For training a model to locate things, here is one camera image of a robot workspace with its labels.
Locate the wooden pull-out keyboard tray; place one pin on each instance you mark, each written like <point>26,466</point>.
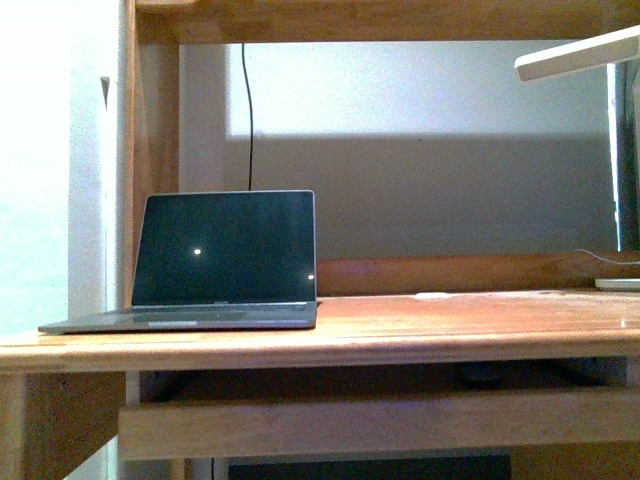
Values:
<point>237,429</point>

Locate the grey open laptop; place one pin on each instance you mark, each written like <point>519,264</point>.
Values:
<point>218,261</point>

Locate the white desk lamp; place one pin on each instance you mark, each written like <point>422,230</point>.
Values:
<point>618,52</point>

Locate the wooden desk with hutch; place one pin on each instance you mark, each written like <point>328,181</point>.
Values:
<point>385,327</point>

